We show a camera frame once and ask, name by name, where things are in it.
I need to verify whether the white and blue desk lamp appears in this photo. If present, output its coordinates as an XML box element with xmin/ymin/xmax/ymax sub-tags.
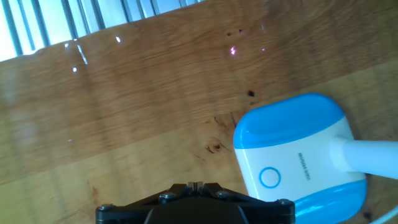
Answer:
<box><xmin>233</xmin><ymin>92</ymin><xmax>398</xmax><ymax>224</ymax></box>

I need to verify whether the glossy wood-grain table mat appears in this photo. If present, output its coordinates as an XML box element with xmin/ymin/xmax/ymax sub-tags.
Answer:
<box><xmin>0</xmin><ymin>0</ymin><xmax>398</xmax><ymax>224</ymax></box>

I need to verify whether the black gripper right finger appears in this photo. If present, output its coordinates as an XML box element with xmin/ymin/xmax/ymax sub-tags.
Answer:
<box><xmin>195</xmin><ymin>182</ymin><xmax>295</xmax><ymax>224</ymax></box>

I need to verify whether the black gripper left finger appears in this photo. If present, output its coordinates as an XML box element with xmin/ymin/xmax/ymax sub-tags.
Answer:
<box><xmin>95</xmin><ymin>182</ymin><xmax>197</xmax><ymax>224</ymax></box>

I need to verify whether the white lamp power cable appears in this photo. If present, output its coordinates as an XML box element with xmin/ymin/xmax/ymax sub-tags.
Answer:
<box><xmin>369</xmin><ymin>203</ymin><xmax>398</xmax><ymax>224</ymax></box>

